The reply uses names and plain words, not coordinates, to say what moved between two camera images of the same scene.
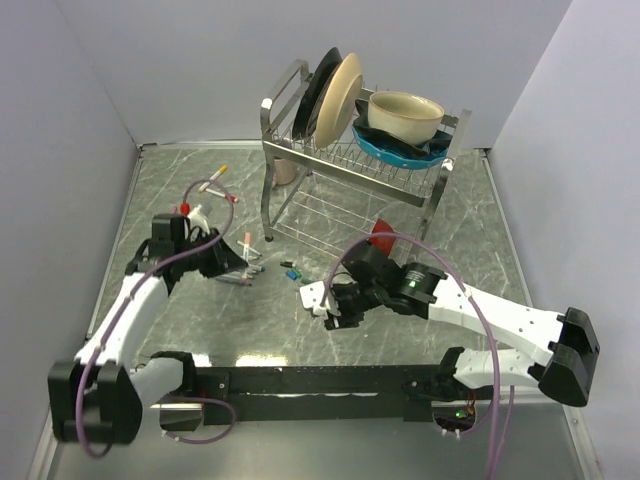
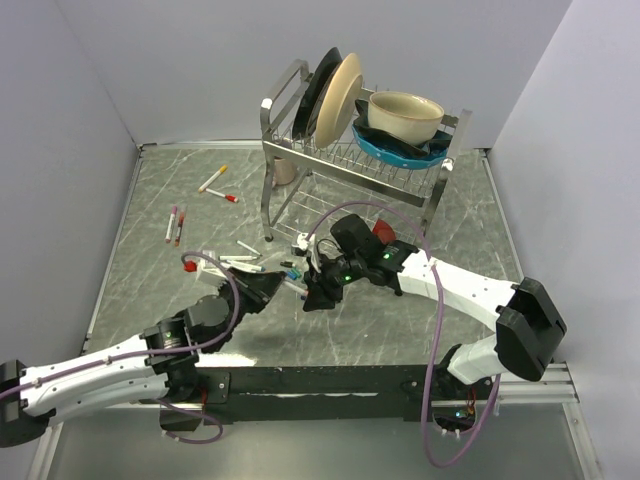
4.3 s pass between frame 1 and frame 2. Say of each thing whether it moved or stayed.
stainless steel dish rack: stayed
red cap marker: stayed
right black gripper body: moved
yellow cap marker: stayed
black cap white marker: stayed
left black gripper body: moved
